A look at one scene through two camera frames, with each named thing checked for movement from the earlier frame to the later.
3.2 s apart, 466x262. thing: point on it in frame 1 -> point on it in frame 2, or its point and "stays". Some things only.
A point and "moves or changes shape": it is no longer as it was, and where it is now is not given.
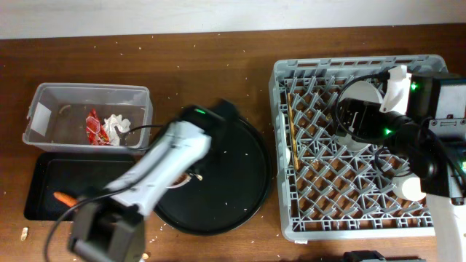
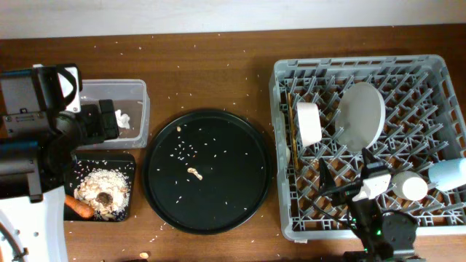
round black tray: x=228 y=192 stays
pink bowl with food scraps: x=182 y=180 -> x=309 y=122
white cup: x=411 y=188 moves or changes shape
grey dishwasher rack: x=333 y=188 stays
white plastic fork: x=287 y=155 stays
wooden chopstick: x=293 y=129 stays
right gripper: x=367 y=113 -> x=327 y=183
